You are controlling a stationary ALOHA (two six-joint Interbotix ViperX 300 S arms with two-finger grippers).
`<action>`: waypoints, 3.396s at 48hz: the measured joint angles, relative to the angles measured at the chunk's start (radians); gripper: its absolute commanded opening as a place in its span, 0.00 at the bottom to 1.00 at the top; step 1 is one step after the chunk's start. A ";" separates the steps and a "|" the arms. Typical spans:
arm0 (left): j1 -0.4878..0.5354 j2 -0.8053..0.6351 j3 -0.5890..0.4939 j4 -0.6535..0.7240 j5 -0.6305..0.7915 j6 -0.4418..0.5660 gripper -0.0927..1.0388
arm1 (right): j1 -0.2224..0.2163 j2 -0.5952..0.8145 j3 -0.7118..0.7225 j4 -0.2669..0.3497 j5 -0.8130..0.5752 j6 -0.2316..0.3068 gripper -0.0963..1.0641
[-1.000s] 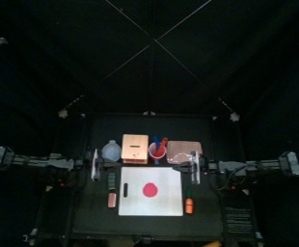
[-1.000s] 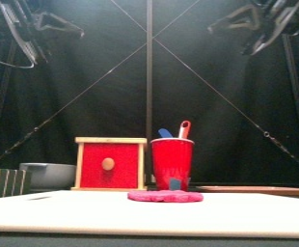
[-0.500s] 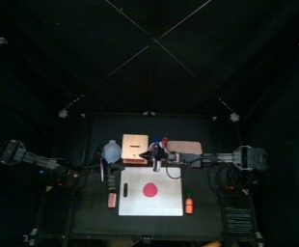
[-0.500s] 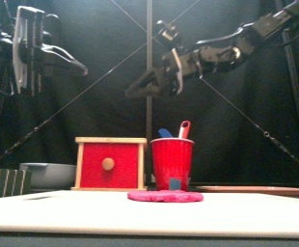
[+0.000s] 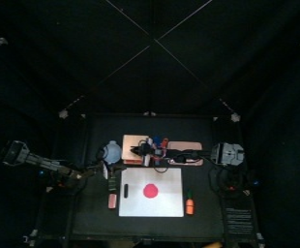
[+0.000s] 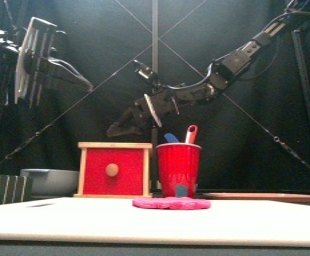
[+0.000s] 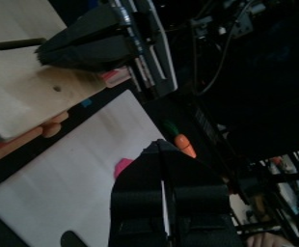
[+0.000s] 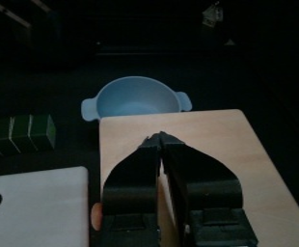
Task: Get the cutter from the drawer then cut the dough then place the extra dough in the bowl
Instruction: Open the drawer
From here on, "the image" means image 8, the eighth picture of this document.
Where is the green white-striped block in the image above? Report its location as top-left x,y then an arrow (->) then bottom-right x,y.
0,113 -> 58,157

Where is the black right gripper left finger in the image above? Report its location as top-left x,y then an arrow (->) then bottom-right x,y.
99,132 -> 163,247

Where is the white cutting board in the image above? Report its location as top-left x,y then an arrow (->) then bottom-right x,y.
0,165 -> 91,247

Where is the light blue two-handled bowl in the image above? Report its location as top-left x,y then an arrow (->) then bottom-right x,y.
80,75 -> 194,123

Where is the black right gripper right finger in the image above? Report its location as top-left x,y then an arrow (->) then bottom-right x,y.
159,130 -> 259,247

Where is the silver frame clamp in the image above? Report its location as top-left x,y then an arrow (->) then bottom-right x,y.
201,1 -> 225,29

